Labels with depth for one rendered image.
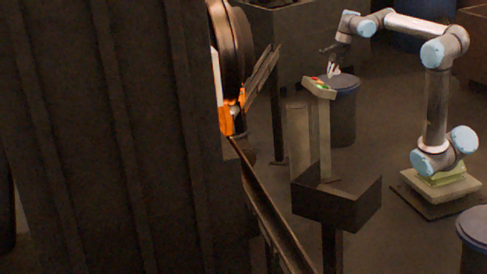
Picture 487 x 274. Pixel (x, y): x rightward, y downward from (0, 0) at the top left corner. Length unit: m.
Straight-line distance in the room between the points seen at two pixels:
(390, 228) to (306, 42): 2.06
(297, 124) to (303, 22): 1.56
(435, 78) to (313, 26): 2.17
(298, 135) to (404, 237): 0.80
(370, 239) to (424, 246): 0.27
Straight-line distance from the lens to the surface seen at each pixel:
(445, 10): 5.67
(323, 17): 4.75
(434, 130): 2.85
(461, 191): 3.25
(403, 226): 3.12
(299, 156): 3.31
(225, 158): 1.95
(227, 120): 2.34
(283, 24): 4.52
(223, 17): 2.11
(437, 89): 2.71
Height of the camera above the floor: 1.77
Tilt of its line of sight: 26 degrees down
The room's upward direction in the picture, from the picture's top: 5 degrees counter-clockwise
